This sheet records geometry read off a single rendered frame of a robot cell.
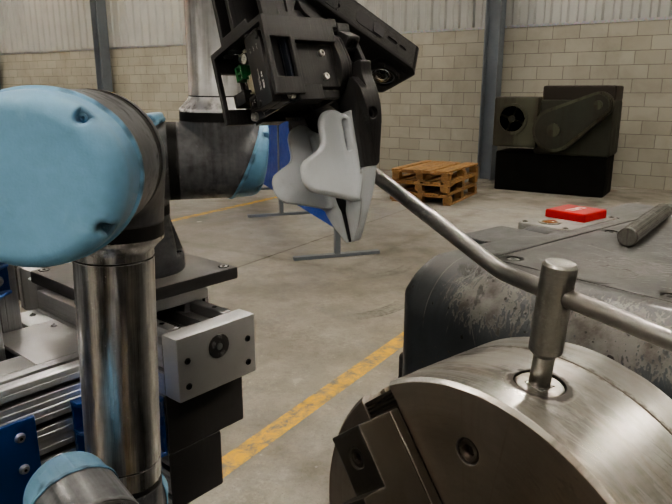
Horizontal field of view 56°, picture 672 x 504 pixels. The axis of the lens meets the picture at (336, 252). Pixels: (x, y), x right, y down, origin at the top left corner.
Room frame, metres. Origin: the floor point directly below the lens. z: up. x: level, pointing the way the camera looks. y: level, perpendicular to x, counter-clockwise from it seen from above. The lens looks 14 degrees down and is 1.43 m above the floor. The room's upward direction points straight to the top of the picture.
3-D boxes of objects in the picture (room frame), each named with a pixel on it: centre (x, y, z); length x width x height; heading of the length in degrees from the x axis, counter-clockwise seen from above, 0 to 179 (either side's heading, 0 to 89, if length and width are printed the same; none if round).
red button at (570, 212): (0.86, -0.33, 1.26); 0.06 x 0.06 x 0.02; 40
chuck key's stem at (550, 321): (0.39, -0.14, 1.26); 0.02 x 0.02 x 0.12
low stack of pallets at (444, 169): (8.64, -1.38, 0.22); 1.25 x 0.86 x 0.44; 150
